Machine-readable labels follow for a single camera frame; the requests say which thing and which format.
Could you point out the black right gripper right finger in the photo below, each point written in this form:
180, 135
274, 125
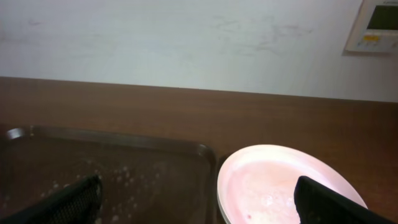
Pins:
317, 204

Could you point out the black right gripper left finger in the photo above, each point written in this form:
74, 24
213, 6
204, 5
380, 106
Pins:
77, 203

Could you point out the pink plate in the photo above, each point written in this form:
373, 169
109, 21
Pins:
256, 184

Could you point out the dark brown serving tray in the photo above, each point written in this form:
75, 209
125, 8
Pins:
145, 179

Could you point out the white wall control panel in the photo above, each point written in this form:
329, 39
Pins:
375, 28

